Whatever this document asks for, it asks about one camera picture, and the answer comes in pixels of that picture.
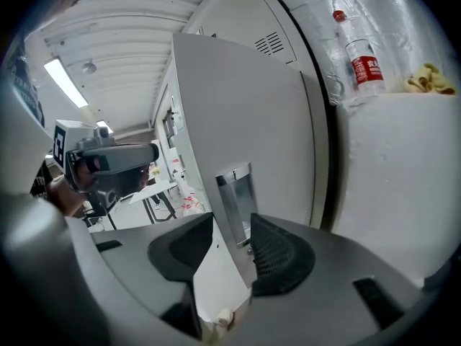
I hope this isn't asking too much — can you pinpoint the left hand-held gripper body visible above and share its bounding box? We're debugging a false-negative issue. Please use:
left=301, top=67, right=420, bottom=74
left=53, top=119, right=120, bottom=216

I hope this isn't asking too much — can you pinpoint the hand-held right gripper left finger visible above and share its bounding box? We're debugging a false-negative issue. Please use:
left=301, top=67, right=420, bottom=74
left=89, top=213, right=216, bottom=340

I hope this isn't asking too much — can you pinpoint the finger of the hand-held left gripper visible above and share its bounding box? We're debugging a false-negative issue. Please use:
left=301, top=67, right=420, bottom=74
left=83, top=143, right=160, bottom=174

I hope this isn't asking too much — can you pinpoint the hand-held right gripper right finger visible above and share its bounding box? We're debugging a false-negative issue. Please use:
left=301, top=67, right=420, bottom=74
left=248, top=213, right=428, bottom=346

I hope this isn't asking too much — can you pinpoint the grey metal locker cabinet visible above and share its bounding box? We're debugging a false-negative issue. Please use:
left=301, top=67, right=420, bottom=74
left=151, top=0, right=338, bottom=334

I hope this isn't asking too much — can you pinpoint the person's black printed shirt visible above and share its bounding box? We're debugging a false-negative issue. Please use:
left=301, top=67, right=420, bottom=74
left=6, top=45, right=55, bottom=201

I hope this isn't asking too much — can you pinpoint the cluster of clear water jugs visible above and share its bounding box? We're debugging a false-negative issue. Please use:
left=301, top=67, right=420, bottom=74
left=179, top=192, right=205, bottom=216

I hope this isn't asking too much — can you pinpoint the large white foam box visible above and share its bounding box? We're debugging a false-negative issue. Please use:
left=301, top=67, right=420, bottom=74
left=334, top=92, right=461, bottom=288

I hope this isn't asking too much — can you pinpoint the clear bottle with red label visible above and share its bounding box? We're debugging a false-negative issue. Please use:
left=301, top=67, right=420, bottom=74
left=332, top=9, right=387, bottom=99

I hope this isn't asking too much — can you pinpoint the yellow cloth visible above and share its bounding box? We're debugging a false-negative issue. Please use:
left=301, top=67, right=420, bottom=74
left=406, top=62, right=457, bottom=96

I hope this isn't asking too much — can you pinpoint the white table with black frame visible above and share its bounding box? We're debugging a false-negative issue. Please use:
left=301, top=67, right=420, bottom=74
left=128, top=179, right=179, bottom=227

